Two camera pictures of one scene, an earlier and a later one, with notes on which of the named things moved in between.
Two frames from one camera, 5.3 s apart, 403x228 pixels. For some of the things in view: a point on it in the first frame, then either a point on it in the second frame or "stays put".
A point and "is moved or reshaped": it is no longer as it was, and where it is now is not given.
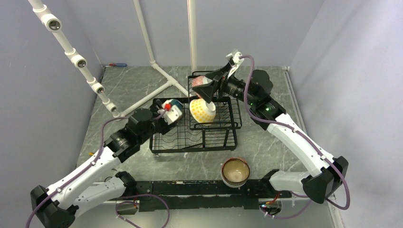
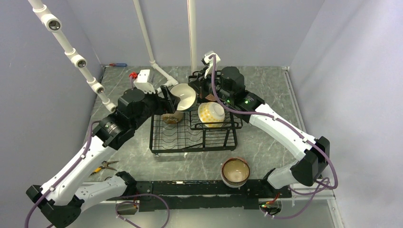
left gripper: (166, 125) -> (168, 105)
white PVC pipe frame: (77, 62) stays put
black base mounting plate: (158, 195) stays put
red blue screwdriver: (119, 64) stays put
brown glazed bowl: (235, 172) stays put
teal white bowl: (172, 102) is moved or reshaped
